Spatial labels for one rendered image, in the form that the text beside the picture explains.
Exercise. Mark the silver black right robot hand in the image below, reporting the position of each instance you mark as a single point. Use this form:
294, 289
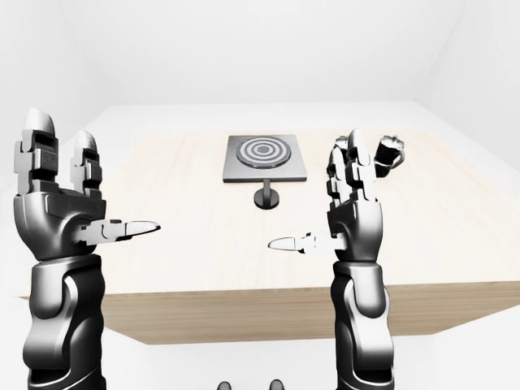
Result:
359, 227

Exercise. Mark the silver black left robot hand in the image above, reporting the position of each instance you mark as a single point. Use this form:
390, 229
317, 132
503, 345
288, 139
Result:
48, 223

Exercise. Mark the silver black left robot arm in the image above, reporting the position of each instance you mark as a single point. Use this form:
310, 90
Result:
65, 321

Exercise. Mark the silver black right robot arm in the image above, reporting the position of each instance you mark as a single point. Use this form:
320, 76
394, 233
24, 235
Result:
361, 325

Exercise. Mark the round black stove knob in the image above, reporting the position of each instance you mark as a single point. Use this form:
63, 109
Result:
267, 198

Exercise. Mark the flat dark stove plate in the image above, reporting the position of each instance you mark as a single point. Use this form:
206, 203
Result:
265, 157

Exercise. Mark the black mug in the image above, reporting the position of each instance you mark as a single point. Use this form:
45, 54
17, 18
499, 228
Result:
388, 156

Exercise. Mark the small dark rounded shape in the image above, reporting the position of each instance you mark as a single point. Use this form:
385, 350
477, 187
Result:
223, 385
277, 384

